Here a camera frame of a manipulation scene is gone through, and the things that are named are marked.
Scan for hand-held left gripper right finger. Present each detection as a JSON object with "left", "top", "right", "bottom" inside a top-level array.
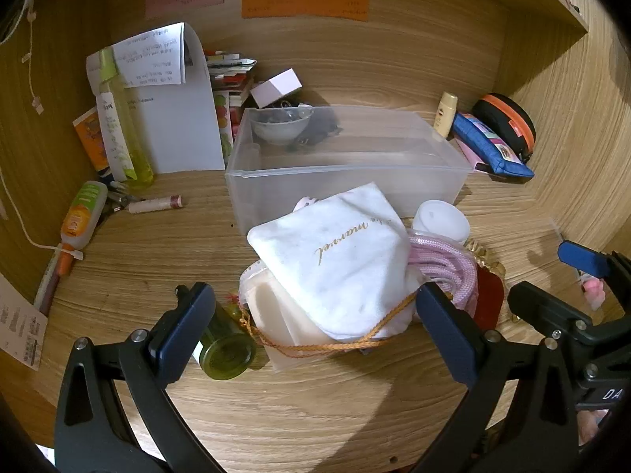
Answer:
[{"left": 415, "top": 281, "right": 577, "bottom": 473}]

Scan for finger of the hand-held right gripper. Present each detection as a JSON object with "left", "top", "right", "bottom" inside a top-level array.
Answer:
[
  {"left": 558, "top": 240, "right": 631, "bottom": 306},
  {"left": 508, "top": 281, "right": 599, "bottom": 341}
]

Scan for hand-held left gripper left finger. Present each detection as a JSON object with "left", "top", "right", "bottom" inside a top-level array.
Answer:
[{"left": 53, "top": 282, "right": 218, "bottom": 473}]

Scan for small pink figurine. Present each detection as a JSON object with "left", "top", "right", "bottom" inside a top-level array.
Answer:
[{"left": 581, "top": 276, "right": 606, "bottom": 312}]

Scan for small green glass bottle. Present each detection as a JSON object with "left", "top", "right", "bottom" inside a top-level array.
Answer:
[{"left": 194, "top": 300, "right": 257, "bottom": 381}]

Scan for red leather item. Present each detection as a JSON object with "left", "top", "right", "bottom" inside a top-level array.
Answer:
[{"left": 463, "top": 268, "right": 506, "bottom": 331}]

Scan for pink braided rope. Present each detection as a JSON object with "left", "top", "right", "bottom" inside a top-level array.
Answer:
[{"left": 407, "top": 234, "right": 480, "bottom": 318}]

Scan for gold chain trinket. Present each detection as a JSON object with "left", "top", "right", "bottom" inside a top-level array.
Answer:
[{"left": 463, "top": 239, "right": 506, "bottom": 277}]

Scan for white round jar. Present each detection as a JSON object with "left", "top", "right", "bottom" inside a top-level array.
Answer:
[{"left": 411, "top": 199, "right": 470, "bottom": 244}]

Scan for white drawstring pouch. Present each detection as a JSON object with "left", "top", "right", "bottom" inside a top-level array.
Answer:
[{"left": 246, "top": 182, "right": 429, "bottom": 343}]

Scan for clear plastic storage box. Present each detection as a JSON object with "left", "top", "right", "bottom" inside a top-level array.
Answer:
[{"left": 225, "top": 105, "right": 474, "bottom": 236}]

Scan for wooden desktop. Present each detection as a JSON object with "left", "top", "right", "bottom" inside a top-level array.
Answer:
[{"left": 34, "top": 74, "right": 617, "bottom": 473}]

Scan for person's right hand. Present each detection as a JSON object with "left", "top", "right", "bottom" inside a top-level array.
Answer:
[{"left": 577, "top": 409, "right": 601, "bottom": 447}]

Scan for lip balm tube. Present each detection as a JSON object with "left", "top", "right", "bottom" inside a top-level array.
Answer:
[{"left": 128, "top": 194, "right": 185, "bottom": 214}]

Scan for blue patchwork pencil pouch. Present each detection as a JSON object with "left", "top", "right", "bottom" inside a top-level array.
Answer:
[{"left": 452, "top": 112, "right": 536, "bottom": 181}]

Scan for orange-tipped pen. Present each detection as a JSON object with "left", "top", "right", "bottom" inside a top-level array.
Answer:
[{"left": 34, "top": 244, "right": 75, "bottom": 317}]

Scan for metal binder clips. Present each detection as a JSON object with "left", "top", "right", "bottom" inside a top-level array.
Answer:
[{"left": 101, "top": 182, "right": 144, "bottom": 218}]

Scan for orange green sanitizer bottle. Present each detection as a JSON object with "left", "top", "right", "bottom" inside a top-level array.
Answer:
[{"left": 60, "top": 181, "right": 109, "bottom": 252}]

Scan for flat pink case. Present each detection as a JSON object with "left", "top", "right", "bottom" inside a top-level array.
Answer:
[{"left": 454, "top": 135, "right": 489, "bottom": 173}]

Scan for black orange round case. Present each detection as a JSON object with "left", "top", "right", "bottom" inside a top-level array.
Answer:
[{"left": 472, "top": 93, "right": 537, "bottom": 163}]

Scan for printed paper receipt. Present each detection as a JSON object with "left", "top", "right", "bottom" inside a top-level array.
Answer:
[{"left": 0, "top": 273, "right": 49, "bottom": 371}]

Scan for cream lotion bottle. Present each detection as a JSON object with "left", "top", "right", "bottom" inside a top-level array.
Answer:
[{"left": 433, "top": 91, "right": 459, "bottom": 140}]

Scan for yellow-green spray bottle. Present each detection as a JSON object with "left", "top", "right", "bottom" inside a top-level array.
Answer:
[{"left": 97, "top": 47, "right": 155, "bottom": 190}]

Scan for orange printed packet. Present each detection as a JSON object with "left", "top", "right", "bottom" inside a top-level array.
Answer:
[{"left": 72, "top": 106, "right": 116, "bottom": 181}]

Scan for glass bowl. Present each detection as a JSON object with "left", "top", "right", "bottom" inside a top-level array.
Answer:
[{"left": 251, "top": 107, "right": 315, "bottom": 146}]

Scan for stack of books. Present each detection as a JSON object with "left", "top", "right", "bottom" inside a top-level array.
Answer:
[{"left": 204, "top": 49, "right": 257, "bottom": 168}]

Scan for black tangled item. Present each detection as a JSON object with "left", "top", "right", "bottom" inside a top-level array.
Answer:
[{"left": 288, "top": 103, "right": 343, "bottom": 151}]

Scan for small white box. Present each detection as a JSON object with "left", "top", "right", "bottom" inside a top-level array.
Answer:
[{"left": 250, "top": 68, "right": 302, "bottom": 108}]

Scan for folded white receipt paper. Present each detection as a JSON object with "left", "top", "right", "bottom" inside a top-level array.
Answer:
[{"left": 86, "top": 22, "right": 190, "bottom": 94}]

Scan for orange sticky note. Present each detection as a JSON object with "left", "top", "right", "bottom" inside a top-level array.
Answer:
[{"left": 240, "top": 0, "right": 370, "bottom": 23}]

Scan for white cable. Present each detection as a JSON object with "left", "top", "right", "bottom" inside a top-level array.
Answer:
[{"left": 0, "top": 168, "right": 84, "bottom": 262}]

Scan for white cord with clips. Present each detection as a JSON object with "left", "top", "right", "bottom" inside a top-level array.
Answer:
[{"left": 20, "top": 0, "right": 47, "bottom": 114}]

